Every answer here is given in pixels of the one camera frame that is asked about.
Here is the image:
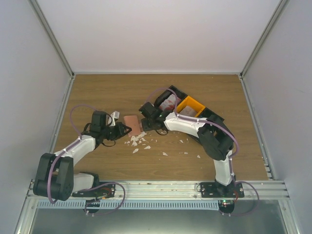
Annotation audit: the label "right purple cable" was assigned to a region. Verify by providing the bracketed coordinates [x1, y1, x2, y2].
[145, 87, 260, 216]

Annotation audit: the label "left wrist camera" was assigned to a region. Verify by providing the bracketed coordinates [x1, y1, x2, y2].
[110, 111, 120, 126]

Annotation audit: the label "black bin red cards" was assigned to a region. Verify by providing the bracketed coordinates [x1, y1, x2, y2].
[154, 85, 188, 116]

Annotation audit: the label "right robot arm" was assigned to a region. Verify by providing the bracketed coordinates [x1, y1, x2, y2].
[139, 102, 238, 197]

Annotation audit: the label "black bin teal cards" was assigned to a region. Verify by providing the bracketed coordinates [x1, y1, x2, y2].
[198, 107, 224, 122]

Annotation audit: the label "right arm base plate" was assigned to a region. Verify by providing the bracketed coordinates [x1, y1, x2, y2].
[199, 181, 245, 198]

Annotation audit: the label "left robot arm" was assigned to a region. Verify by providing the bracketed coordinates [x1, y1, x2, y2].
[33, 111, 132, 203]

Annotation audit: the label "grey cable duct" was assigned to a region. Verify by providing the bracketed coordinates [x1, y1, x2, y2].
[38, 199, 219, 211]

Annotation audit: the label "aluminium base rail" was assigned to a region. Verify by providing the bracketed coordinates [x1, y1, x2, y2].
[25, 179, 291, 201]

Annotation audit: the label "white debris pile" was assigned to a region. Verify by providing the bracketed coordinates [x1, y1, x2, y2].
[124, 132, 151, 154]

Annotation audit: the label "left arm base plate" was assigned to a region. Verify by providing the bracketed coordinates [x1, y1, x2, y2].
[71, 182, 116, 199]

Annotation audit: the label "yellow bin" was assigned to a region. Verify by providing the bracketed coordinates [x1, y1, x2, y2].
[176, 96, 205, 117]

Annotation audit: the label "red white card stack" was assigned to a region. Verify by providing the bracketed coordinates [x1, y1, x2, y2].
[159, 94, 181, 111]

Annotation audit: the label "pink card holder wallet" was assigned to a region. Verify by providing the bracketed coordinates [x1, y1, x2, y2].
[123, 115, 142, 137]

